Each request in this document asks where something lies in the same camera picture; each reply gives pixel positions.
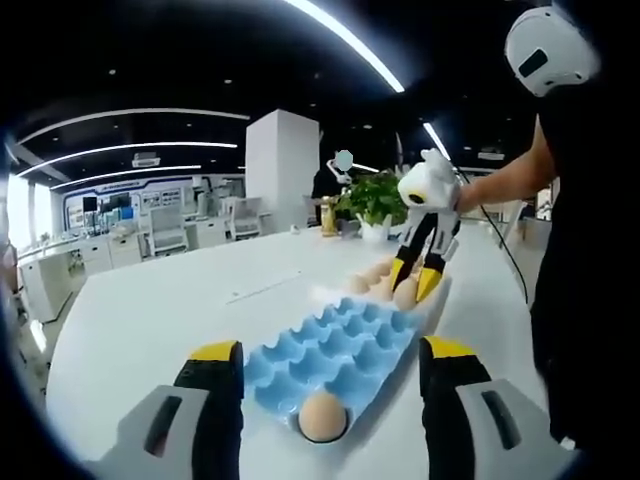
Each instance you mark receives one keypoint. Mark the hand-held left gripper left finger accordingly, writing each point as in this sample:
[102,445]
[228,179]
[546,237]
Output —
[215,400]

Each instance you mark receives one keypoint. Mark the white table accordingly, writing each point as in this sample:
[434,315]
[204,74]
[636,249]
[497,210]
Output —
[150,325]

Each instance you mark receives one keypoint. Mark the white workbench row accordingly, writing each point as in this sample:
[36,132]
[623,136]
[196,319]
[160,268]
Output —
[55,275]

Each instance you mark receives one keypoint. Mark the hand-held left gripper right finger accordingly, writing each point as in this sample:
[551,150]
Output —
[450,400]

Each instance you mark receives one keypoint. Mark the person's black clothed torso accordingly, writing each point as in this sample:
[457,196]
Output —
[585,275]

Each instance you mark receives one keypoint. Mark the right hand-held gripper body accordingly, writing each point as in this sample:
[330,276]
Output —
[430,185]

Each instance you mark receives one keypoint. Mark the blue framed wall display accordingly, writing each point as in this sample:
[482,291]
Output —
[125,192]

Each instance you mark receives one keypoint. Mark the small black container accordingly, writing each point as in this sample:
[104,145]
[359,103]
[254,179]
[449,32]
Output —
[350,226]

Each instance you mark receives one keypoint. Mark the ceiling air conditioner unit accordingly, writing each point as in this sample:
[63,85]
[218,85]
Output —
[146,160]

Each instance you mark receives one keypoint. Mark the long ceiling light strip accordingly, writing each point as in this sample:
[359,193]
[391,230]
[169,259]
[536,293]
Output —
[381,69]
[434,136]

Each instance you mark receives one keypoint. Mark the brown chicken egg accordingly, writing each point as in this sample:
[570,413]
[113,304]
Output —
[406,296]
[322,415]

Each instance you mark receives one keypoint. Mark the white square pillar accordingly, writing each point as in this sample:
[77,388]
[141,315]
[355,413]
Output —
[282,170]

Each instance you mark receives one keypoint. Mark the yellow drink bottle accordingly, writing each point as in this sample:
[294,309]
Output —
[328,220]

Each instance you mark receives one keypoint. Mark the white chest-worn device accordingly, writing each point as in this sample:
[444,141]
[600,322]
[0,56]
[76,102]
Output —
[550,45]

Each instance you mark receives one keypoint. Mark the blue egg tray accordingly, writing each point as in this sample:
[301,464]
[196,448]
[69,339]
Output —
[325,350]

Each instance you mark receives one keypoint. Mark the white laboratory machine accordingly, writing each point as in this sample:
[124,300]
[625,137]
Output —
[205,200]

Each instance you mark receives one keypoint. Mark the clear plastic egg tray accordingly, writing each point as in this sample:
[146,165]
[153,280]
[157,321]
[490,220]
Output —
[327,295]

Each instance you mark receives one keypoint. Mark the white mesh office chair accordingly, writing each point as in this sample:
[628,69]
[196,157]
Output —
[245,215]
[169,230]

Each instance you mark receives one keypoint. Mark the group of brown eggs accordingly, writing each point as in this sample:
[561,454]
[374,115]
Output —
[375,274]

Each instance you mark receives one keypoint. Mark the green potted plant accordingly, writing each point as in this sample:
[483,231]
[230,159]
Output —
[370,197]

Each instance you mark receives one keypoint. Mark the curved ceiling light strip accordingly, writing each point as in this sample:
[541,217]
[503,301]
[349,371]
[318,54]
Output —
[175,145]
[150,170]
[175,112]

